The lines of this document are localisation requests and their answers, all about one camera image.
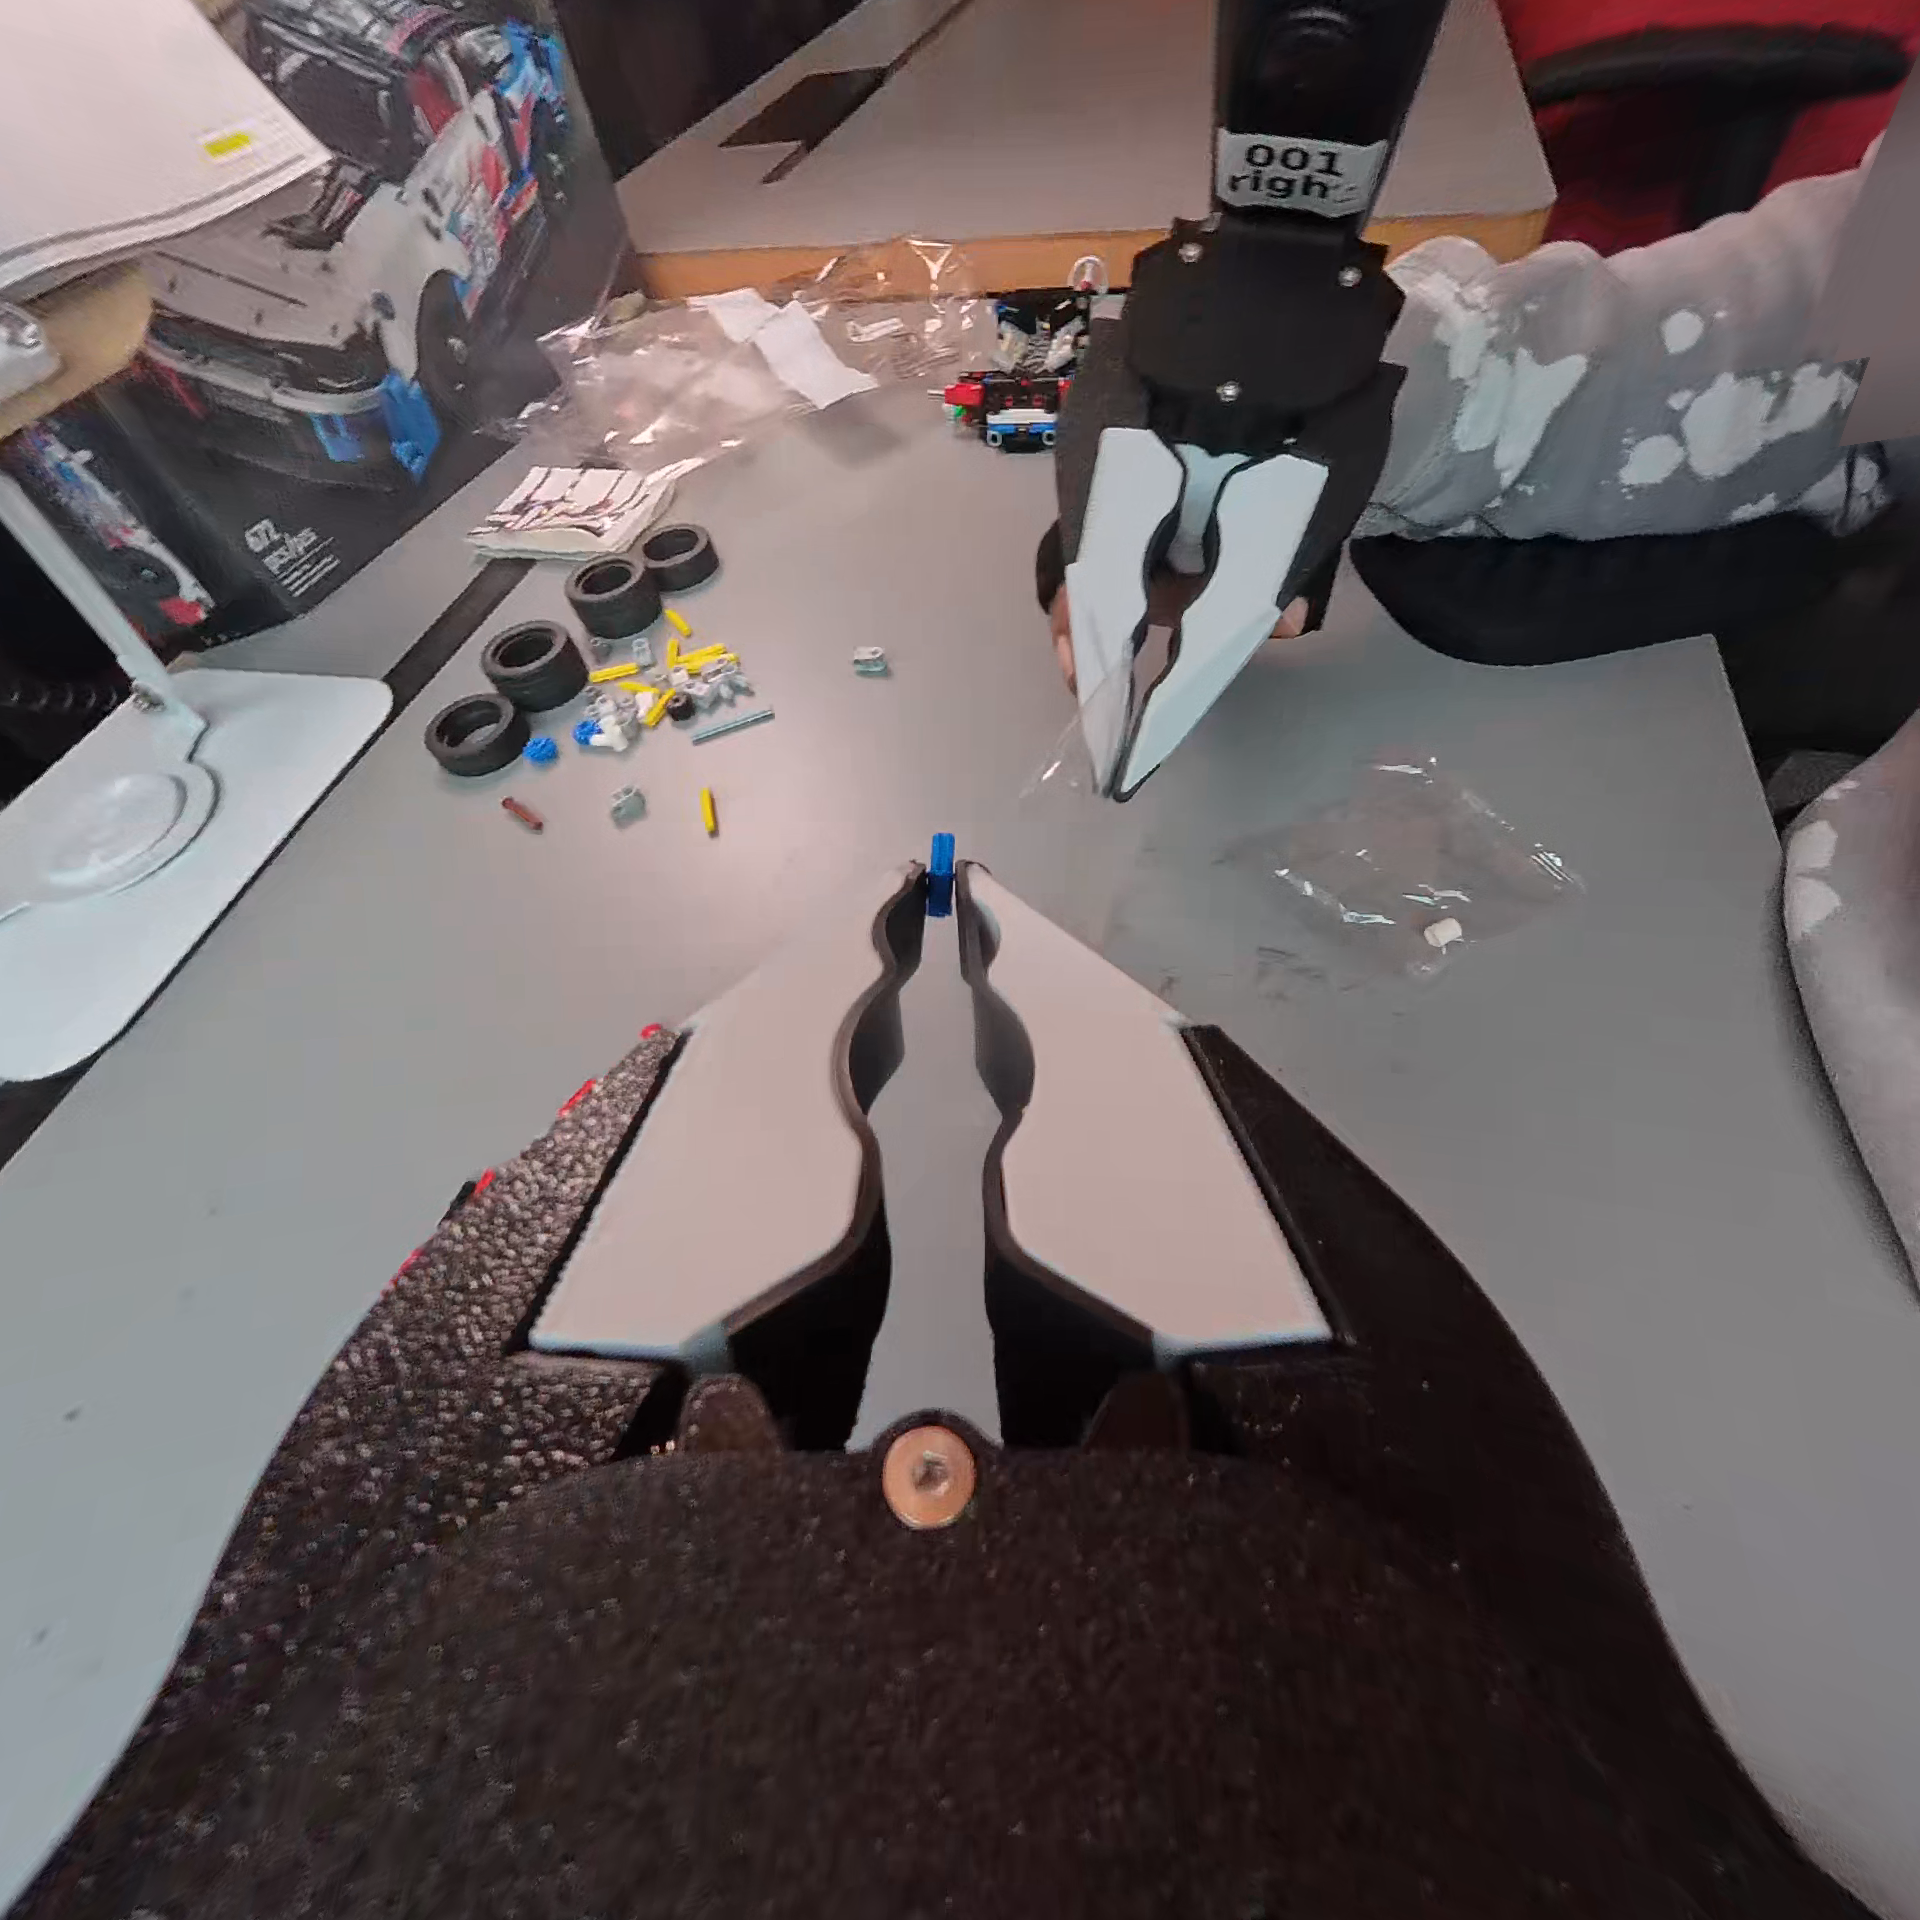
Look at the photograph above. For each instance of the person's grey hoodie torso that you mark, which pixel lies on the person's grey hoodie torso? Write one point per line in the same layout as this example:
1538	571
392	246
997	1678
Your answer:
1860	975

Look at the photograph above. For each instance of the black toy tire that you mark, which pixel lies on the black toy tire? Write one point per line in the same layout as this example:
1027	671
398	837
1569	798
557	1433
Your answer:
611	597
477	734
533	667
683	557

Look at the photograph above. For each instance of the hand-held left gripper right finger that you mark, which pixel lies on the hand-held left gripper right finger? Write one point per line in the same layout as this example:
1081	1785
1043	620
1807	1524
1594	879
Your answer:
1140	1199

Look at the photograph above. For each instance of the toy car set box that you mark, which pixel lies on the toy car set box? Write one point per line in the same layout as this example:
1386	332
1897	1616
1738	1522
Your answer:
450	225

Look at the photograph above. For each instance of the grey desk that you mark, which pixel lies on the grey desk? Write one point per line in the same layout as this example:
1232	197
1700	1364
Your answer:
450	975

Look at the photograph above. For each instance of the white lamp base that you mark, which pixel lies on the white lamp base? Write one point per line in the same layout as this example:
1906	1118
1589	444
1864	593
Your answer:
152	841

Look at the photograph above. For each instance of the stack of white paper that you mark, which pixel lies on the stack of white paper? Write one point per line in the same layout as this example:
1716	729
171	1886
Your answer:
135	137

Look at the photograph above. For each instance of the wood edged table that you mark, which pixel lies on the wood edged table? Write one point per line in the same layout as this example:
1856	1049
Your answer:
1050	152

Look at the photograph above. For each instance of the sticker sheet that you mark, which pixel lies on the sticker sheet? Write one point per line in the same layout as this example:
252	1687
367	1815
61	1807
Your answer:
586	511

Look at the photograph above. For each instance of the pale grey long toy axle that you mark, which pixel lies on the pale grey long toy axle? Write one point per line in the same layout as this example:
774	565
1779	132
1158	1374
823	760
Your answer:
735	726

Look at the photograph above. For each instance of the flat clear plastic bag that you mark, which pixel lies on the flat clear plastic bag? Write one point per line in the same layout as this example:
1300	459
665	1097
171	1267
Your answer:
1396	855

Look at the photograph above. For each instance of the red and black chair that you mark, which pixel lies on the red and black chair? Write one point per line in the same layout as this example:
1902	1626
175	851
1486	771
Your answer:
1725	77

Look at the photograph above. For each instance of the partly built toy car chassis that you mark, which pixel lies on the partly built toy car chassis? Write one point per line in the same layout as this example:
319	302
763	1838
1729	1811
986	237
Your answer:
1020	390

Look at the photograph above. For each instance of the person's right hand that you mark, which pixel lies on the person's right hand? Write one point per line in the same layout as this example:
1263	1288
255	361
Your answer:
1065	639

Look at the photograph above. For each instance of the person's right forearm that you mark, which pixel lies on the person's right forearm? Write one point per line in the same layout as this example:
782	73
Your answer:
1577	375

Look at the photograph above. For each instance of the pile of small toy pins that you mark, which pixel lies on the pile of small toy pins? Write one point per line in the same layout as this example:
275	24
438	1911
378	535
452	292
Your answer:
578	1091

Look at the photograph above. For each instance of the crumpled large clear plastic bags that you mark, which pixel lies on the crumpled large clear plastic bags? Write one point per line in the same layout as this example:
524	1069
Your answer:
643	375

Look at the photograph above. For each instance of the small clear plastic bag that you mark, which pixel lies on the small clear plastic bag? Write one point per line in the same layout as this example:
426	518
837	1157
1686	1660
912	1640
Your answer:
1057	759

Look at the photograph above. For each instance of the pile of yellow grey parts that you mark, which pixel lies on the pile of yellow grey parts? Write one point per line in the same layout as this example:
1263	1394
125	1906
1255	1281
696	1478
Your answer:
675	675

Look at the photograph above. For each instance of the white paper label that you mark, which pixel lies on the white paper label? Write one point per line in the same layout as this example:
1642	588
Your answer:
803	359

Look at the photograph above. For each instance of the blue toy pin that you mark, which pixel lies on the blue toy pin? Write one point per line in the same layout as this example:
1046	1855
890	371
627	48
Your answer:
940	870

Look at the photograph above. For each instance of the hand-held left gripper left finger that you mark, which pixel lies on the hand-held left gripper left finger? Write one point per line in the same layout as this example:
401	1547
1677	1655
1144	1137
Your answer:
705	1199

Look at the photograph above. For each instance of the tan rounded board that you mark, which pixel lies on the tan rounded board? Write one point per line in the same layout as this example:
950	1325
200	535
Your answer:
91	353

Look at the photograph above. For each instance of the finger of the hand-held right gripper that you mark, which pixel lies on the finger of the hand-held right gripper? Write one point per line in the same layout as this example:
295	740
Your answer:
1117	571
1253	571

